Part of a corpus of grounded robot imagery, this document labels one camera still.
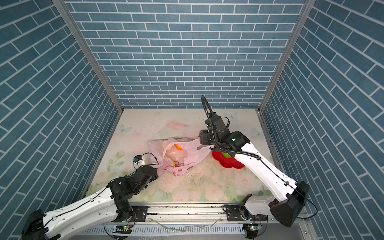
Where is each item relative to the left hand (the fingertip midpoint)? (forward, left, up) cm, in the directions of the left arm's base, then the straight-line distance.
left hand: (159, 169), depth 81 cm
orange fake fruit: (+15, -9, -1) cm, 17 cm away
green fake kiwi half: (+9, -39, -2) cm, 40 cm away
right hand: (+11, -24, +19) cm, 32 cm away
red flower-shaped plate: (+7, -39, -5) cm, 40 cm away
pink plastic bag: (+12, -7, -8) cm, 16 cm away
